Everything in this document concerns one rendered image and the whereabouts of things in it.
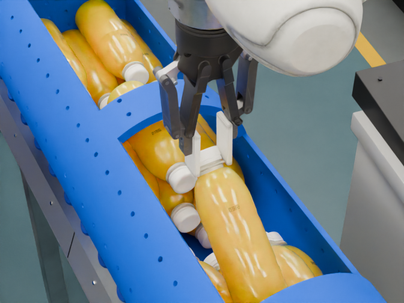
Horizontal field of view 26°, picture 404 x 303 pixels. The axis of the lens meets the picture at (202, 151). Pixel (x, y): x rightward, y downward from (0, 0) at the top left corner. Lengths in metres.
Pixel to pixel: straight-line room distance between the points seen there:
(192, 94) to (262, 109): 2.08
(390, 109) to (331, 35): 0.83
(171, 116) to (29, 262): 1.69
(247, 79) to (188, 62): 0.09
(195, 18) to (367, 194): 0.82
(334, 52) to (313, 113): 2.36
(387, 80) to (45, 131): 0.61
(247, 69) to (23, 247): 1.75
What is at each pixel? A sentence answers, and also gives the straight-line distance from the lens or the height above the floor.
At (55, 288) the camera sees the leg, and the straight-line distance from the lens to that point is 2.39.
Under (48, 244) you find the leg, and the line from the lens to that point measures 2.25.
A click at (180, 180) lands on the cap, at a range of 1.23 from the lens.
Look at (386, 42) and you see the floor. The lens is 3.45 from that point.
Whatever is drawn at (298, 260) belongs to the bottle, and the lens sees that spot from 1.17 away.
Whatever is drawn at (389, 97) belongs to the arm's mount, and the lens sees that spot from 1.56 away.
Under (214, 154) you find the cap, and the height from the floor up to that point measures 1.28.
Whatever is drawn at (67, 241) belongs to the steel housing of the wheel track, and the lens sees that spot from 1.56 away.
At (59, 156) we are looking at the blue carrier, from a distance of 1.33.
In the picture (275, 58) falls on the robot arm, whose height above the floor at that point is 1.61.
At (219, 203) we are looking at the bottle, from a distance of 1.08.
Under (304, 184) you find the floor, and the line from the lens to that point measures 2.84.
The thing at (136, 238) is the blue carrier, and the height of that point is 1.18.
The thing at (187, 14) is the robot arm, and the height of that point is 1.52.
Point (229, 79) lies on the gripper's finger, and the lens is 1.02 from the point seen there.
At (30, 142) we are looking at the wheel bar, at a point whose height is 0.92.
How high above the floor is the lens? 2.06
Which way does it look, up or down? 45 degrees down
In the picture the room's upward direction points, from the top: straight up
